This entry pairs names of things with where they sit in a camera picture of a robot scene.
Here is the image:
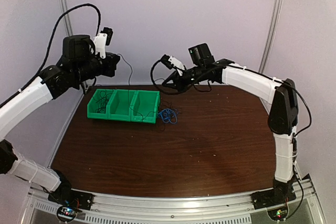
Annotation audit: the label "green plastic bin left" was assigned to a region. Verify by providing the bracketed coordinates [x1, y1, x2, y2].
[87, 89, 113, 120]

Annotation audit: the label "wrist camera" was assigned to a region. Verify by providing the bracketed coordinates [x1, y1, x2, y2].
[93, 27, 113, 59]
[160, 55, 185, 76]

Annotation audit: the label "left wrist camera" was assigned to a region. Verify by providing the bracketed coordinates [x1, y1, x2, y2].
[93, 27, 113, 59]

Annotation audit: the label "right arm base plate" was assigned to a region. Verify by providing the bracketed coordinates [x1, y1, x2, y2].
[251, 188, 296, 210]

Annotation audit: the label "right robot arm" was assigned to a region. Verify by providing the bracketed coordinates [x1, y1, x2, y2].
[159, 43, 302, 204]

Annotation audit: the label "green plastic bin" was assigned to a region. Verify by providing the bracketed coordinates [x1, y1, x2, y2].
[107, 89, 135, 122]
[130, 90, 160, 124]
[87, 89, 113, 120]

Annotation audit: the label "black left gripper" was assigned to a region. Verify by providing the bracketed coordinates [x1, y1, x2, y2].
[73, 51, 120, 84]

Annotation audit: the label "brown pulled cable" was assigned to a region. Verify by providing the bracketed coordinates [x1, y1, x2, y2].
[117, 52, 158, 124]

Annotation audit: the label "green plastic bin middle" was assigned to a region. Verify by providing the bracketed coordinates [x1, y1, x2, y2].
[107, 89, 135, 122]

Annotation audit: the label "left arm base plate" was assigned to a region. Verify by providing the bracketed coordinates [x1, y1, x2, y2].
[47, 189, 93, 210]

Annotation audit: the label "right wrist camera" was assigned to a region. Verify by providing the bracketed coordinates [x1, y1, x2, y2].
[160, 55, 185, 76]

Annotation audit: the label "right aluminium frame post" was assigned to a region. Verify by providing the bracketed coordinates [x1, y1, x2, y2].
[258, 0, 284, 74]

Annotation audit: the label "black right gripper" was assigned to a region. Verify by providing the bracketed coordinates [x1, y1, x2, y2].
[162, 64, 205, 93]

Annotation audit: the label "green plastic bin right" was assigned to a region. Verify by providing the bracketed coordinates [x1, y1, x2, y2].
[130, 90, 160, 124]

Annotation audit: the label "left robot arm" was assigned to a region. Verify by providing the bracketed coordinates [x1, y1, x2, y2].
[1, 31, 120, 205]

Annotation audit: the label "blue and brown cables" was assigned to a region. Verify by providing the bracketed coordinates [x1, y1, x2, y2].
[157, 100, 183, 132]

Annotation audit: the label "dark blue pulled cable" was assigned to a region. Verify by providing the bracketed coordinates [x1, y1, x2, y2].
[91, 90, 113, 114]

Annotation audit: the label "aluminium front rail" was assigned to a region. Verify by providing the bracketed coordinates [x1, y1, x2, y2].
[25, 176, 323, 224]

